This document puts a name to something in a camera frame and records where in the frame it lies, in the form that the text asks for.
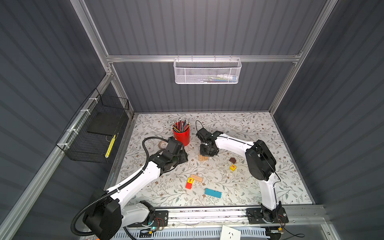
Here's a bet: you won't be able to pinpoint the red yellow T block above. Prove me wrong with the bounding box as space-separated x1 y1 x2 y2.
186 178 194 190

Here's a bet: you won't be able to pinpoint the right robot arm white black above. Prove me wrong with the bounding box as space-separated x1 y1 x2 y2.
196 128 283 223

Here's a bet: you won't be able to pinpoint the small brown block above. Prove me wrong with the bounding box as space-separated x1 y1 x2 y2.
229 158 237 164

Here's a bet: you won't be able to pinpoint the tape roll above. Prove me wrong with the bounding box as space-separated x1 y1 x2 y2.
158 141 168 149

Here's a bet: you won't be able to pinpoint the teal block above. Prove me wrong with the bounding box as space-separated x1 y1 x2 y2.
205 188 222 199

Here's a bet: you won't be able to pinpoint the small yellow cube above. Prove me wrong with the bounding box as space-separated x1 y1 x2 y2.
230 165 237 172

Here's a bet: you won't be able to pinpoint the coloured pencils bunch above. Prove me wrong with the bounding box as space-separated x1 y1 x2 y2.
172 118 190 133

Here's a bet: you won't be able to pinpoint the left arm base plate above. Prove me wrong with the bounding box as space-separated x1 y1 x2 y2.
142 210 169 228

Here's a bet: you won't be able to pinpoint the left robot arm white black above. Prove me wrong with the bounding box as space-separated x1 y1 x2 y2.
70 137 188 240

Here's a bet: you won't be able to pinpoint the yellow marker in black basket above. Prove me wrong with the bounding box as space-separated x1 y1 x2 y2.
105 135 116 159

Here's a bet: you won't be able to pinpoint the red pencil cup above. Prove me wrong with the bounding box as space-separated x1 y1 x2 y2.
173 127 190 147

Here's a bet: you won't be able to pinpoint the white wire mesh basket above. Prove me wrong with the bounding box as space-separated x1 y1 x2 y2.
173 58 242 85

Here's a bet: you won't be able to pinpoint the black wire wall basket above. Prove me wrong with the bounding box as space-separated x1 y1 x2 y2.
57 90 130 164

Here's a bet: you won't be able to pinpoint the white power socket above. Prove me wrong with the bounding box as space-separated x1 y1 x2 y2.
220 226 241 240

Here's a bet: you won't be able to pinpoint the markers in white basket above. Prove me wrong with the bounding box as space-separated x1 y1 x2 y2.
200 75 238 84

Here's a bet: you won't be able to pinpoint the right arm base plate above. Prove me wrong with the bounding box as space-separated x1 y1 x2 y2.
246 207 289 224

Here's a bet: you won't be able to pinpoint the black pad in basket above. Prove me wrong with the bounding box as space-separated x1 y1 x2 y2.
87 113 121 137

